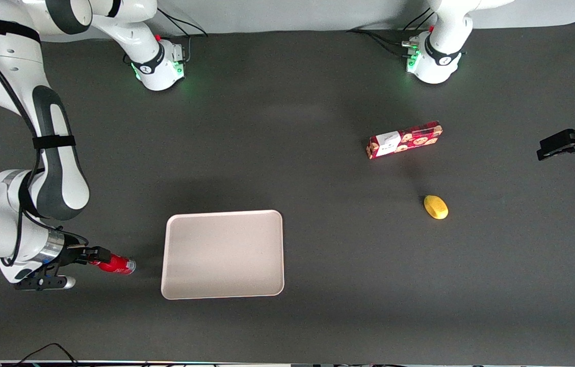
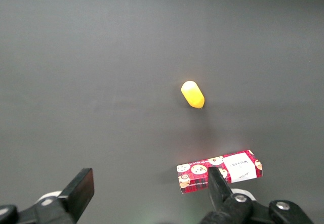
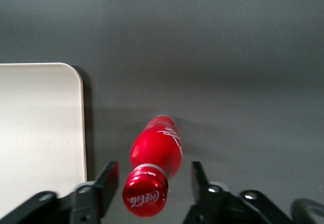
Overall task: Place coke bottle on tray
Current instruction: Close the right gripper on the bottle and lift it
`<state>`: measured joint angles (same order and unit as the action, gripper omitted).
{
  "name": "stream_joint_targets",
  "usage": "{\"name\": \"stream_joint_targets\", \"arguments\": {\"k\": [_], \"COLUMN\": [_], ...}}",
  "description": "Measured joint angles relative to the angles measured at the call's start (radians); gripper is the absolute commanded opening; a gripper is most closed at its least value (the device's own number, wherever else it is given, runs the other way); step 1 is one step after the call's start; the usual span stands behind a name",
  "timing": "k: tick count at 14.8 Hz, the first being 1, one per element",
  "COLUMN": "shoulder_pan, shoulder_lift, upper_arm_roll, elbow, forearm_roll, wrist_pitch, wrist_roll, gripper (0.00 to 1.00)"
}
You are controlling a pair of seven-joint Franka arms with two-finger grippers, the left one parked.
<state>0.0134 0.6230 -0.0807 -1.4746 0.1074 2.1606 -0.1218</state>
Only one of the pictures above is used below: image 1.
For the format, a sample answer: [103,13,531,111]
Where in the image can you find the red coke bottle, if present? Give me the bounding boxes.
[92,253,137,276]

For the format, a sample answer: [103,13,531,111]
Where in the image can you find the black right arm base cables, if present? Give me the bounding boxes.
[154,11,210,64]

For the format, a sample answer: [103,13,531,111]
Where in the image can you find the yellow lemon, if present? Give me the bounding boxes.
[424,195,449,220]

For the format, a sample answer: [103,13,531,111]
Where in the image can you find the red cookie box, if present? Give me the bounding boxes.
[366,120,444,160]

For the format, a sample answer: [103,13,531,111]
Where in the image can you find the thin black cable loop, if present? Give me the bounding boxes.
[11,343,80,367]

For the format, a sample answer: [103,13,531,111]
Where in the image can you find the black arm base cables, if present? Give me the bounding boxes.
[348,7,437,58]
[154,11,210,64]

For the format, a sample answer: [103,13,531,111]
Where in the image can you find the black left arm base cables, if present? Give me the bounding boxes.
[348,7,437,58]

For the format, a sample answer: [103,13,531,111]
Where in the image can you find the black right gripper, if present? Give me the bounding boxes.
[57,243,113,267]

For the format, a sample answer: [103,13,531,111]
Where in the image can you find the dark grey table mat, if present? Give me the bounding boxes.
[0,17,575,365]

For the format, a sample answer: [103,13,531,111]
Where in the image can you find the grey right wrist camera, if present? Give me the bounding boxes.
[14,262,77,292]

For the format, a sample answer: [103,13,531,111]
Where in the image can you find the beige rectangular tray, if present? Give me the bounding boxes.
[161,209,285,300]

